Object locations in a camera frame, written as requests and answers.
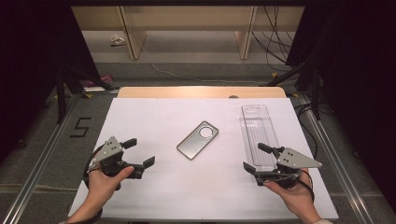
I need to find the white table board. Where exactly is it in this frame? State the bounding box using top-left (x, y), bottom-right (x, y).
top-left (67, 97), bottom-right (340, 221)

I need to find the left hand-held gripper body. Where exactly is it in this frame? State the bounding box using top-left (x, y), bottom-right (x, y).
top-left (88, 135), bottom-right (145, 180)

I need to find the person's left hand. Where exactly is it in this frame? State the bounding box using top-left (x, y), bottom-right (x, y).
top-left (87, 165), bottom-right (135, 203)

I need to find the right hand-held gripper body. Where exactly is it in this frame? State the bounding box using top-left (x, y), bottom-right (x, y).
top-left (254, 146), bottom-right (323, 189)

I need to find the light wooden table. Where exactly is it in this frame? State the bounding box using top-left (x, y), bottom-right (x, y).
top-left (117, 86), bottom-right (288, 99)

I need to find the light wooden shelf unit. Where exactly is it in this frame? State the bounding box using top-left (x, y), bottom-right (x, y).
top-left (70, 5), bottom-right (306, 61)

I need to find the clear plastic tray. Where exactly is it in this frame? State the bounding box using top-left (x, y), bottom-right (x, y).
top-left (239, 104), bottom-right (281, 173)

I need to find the black floor cable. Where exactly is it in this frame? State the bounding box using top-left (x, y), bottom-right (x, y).
top-left (293, 102), bottom-right (329, 161)

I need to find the crumpled white paper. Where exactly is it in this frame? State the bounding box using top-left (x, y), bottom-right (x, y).
top-left (109, 34), bottom-right (127, 48)

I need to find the metal floor rail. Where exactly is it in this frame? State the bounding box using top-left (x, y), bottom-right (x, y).
top-left (292, 92), bottom-right (376, 224)
top-left (0, 89), bottom-right (120, 224)

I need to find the white floor cable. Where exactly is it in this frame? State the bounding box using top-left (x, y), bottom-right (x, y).
top-left (139, 40), bottom-right (272, 86)

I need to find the left hand-held gripper black cable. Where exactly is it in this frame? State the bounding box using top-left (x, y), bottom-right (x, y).
top-left (73, 144), bottom-right (106, 224)

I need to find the bundle of black cables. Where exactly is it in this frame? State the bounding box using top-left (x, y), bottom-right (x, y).
top-left (250, 6), bottom-right (296, 73)

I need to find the grey phone case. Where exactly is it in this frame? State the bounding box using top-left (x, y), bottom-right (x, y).
top-left (176, 120), bottom-right (219, 161)

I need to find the black metal stand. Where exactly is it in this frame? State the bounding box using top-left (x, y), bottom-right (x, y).
top-left (55, 65), bottom-right (120, 125)
top-left (265, 61), bottom-right (323, 121)

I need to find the pink object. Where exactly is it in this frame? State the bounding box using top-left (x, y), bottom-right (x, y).
top-left (85, 74), bottom-right (114, 89)

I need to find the person's right hand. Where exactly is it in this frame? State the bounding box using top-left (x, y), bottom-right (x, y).
top-left (262, 167), bottom-right (317, 217)

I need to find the dark curtain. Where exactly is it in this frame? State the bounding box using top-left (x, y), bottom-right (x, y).
top-left (0, 0), bottom-right (103, 164)
top-left (285, 0), bottom-right (396, 214)

